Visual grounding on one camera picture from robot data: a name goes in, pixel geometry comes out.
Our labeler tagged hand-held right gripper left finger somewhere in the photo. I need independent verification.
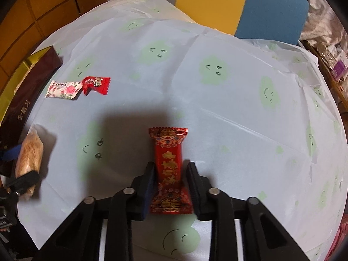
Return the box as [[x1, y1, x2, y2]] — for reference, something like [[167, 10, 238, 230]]
[[33, 162, 157, 261]]

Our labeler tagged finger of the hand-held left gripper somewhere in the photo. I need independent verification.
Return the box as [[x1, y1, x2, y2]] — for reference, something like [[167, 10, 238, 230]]
[[0, 144, 22, 176], [4, 170, 40, 196]]

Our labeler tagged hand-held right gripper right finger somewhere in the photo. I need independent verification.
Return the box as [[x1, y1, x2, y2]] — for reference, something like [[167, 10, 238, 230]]
[[186, 162, 308, 261]]

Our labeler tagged brown bread packet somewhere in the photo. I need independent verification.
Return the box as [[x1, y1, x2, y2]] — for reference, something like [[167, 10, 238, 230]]
[[15, 125, 44, 197]]

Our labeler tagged long red gold-print snack packet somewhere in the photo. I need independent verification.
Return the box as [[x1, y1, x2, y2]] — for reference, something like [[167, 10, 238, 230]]
[[148, 126, 194, 215]]

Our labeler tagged dark red gold gift box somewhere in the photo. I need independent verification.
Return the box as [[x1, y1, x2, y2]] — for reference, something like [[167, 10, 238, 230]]
[[0, 46, 63, 147]]

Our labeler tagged white floral snack packet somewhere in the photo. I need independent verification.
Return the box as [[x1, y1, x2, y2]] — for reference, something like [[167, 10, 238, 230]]
[[45, 80, 83, 101]]

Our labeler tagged light blue printed tablecloth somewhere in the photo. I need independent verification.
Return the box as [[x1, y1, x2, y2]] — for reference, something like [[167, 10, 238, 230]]
[[16, 0, 344, 261]]

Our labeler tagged small red candy packet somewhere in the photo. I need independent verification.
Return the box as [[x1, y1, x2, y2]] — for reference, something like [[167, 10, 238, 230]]
[[82, 76, 111, 96]]

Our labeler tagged orange wooden cabinet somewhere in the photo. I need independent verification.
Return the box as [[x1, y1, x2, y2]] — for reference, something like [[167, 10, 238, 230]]
[[0, 0, 108, 87]]

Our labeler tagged pink patterned cloth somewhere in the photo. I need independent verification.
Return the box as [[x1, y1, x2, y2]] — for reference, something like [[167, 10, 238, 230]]
[[329, 217, 347, 256]]

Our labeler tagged grey yellow blue chair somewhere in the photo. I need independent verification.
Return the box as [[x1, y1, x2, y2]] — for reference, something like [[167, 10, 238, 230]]
[[126, 0, 310, 45]]

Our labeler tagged small purple packet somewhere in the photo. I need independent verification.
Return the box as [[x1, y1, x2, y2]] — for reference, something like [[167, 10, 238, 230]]
[[330, 61, 348, 80]]

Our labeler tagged small white box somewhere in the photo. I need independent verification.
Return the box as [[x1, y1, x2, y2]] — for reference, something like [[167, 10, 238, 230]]
[[333, 46, 348, 63]]

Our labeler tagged pale patterned curtain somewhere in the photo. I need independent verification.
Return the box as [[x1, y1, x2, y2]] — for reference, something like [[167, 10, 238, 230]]
[[280, 0, 348, 44]]

